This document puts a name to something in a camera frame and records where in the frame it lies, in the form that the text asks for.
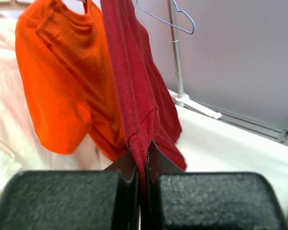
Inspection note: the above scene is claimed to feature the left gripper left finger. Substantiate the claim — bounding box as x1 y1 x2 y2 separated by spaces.
0 152 139 230

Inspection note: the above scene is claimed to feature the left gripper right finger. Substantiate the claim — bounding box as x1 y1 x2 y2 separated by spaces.
146 142 288 230

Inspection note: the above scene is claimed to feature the dark red t shirt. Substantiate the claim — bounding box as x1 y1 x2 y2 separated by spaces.
101 0 186 190

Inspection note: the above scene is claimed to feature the orange t shirt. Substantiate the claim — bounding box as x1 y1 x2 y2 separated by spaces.
15 0 127 161

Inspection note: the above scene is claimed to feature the blue hanger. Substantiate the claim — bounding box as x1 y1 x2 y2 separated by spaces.
136 0 195 35

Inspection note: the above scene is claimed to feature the white t shirt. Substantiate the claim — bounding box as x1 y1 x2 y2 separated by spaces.
0 15 111 194

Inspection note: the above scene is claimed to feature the white clothes rack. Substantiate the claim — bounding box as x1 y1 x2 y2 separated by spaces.
167 0 223 120

